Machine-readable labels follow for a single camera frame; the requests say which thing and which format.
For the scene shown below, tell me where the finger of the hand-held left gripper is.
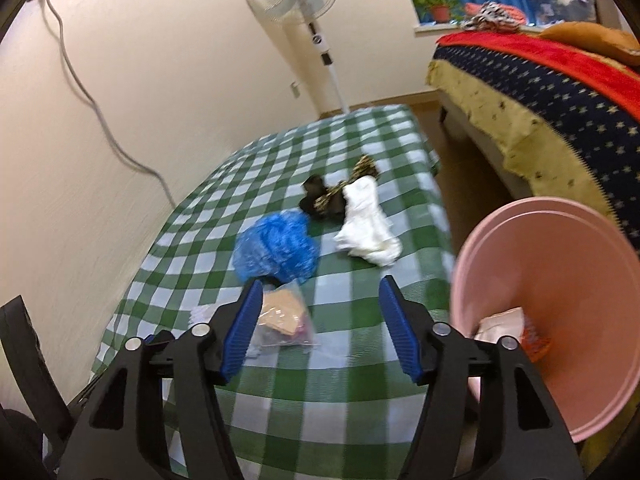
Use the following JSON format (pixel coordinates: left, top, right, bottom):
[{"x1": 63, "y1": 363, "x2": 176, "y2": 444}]
[{"x1": 0, "y1": 295, "x2": 73, "y2": 453}]

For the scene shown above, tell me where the pink plastic bin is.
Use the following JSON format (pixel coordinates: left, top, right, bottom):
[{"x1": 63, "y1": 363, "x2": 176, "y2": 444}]
[{"x1": 450, "y1": 197, "x2": 640, "y2": 443}]

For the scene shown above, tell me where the bed with starry navy sheet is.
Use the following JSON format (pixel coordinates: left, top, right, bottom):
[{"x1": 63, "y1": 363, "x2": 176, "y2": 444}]
[{"x1": 425, "y1": 30, "x2": 640, "y2": 251}]

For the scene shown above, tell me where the grey wall cable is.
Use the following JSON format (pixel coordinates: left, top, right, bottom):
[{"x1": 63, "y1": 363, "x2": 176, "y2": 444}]
[{"x1": 30, "y1": 0, "x2": 178, "y2": 211}]

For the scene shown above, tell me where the blue plastic bag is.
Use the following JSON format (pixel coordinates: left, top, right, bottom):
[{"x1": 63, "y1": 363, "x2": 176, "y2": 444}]
[{"x1": 232, "y1": 211, "x2": 321, "y2": 283}]

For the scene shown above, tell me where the white paper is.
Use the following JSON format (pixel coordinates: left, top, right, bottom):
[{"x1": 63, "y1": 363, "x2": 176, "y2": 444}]
[{"x1": 472, "y1": 307, "x2": 526, "y2": 356}]

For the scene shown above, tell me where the pale purple foam net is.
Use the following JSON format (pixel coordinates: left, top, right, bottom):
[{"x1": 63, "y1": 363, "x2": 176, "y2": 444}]
[{"x1": 189, "y1": 304, "x2": 217, "y2": 328}]

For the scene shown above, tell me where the leopard print cloth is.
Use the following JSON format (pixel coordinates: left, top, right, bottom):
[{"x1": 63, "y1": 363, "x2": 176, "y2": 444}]
[{"x1": 312, "y1": 155, "x2": 379, "y2": 211}]

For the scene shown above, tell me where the black and white striped cloth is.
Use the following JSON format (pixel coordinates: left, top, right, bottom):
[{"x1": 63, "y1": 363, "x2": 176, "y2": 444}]
[{"x1": 460, "y1": 2, "x2": 521, "y2": 35}]

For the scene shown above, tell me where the orange pillow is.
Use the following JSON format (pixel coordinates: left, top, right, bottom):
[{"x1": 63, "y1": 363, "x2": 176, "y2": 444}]
[{"x1": 539, "y1": 21, "x2": 640, "y2": 68}]

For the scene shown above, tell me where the green checked tablecloth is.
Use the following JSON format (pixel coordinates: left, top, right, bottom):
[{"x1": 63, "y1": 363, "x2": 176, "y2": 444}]
[{"x1": 91, "y1": 104, "x2": 458, "y2": 461}]

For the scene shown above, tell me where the clear bag with tan contents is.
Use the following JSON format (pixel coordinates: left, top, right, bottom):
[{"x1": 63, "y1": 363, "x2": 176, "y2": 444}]
[{"x1": 250, "y1": 282, "x2": 321, "y2": 356}]

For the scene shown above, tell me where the clear plastic storage box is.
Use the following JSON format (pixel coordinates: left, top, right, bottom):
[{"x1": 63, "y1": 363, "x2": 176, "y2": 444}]
[{"x1": 520, "y1": 0, "x2": 598, "y2": 28}]

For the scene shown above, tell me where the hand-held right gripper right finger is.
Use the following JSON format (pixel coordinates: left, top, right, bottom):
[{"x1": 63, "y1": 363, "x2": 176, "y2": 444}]
[{"x1": 378, "y1": 275, "x2": 586, "y2": 480}]

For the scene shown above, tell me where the potted green plant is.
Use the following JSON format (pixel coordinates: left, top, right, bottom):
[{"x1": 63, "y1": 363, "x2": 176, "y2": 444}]
[{"x1": 412, "y1": 0, "x2": 466, "y2": 25}]

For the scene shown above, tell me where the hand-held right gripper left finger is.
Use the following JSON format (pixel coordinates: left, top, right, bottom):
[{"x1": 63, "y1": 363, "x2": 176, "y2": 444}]
[{"x1": 59, "y1": 279, "x2": 265, "y2": 480}]

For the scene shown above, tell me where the large orange plastic bag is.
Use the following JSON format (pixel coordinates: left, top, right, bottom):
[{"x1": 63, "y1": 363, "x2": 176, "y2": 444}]
[{"x1": 520, "y1": 322, "x2": 552, "y2": 362}]

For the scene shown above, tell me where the red blanket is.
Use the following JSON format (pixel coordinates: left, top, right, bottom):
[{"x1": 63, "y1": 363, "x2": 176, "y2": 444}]
[{"x1": 436, "y1": 30, "x2": 640, "y2": 121}]

